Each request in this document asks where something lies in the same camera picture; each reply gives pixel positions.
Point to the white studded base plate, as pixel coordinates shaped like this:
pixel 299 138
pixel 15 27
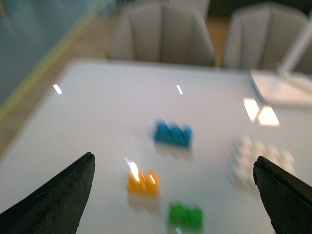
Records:
pixel 245 153

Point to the white desk lamp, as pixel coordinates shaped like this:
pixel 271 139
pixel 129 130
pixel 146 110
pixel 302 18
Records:
pixel 284 87

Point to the blue three-stud toy block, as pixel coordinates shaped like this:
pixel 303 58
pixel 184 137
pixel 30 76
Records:
pixel 173 134

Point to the green two-stud toy block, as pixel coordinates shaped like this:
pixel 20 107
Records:
pixel 189 217

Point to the beige chair on right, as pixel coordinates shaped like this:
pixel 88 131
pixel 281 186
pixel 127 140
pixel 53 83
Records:
pixel 260 35

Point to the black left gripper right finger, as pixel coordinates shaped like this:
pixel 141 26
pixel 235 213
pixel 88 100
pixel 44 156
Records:
pixel 286 199

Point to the beige chair on left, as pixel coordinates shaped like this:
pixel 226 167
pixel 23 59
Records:
pixel 164 32

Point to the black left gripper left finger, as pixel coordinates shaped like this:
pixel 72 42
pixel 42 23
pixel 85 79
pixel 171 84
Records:
pixel 57 206

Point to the beige chair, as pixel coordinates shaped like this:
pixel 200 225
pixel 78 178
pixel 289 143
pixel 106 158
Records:
pixel 260 35
pixel 164 32

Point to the yellow two-stud toy block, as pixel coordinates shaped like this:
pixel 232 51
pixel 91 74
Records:
pixel 143 183

